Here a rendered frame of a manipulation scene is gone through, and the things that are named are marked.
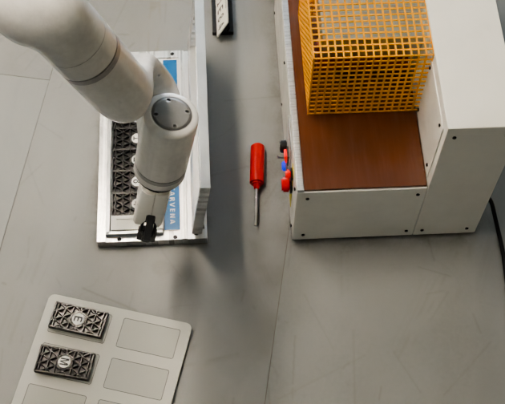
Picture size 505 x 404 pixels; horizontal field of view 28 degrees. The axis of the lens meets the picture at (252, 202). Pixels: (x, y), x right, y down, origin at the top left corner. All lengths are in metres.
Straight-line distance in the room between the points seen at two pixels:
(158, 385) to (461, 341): 0.55
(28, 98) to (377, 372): 0.90
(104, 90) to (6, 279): 0.67
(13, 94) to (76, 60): 0.86
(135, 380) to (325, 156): 0.52
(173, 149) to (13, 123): 0.65
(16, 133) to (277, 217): 0.56
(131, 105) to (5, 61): 0.83
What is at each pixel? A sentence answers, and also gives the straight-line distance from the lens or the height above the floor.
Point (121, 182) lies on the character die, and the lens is 1.95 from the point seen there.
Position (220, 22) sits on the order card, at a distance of 2.16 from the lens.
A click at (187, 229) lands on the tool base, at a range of 1.91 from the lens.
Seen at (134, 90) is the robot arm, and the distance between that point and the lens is 1.38.
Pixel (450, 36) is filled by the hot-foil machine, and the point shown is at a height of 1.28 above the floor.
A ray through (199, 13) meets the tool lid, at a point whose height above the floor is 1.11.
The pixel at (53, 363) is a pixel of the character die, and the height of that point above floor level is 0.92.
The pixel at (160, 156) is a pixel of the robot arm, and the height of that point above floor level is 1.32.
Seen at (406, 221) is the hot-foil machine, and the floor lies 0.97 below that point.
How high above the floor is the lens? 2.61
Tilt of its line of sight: 61 degrees down
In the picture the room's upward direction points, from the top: 1 degrees clockwise
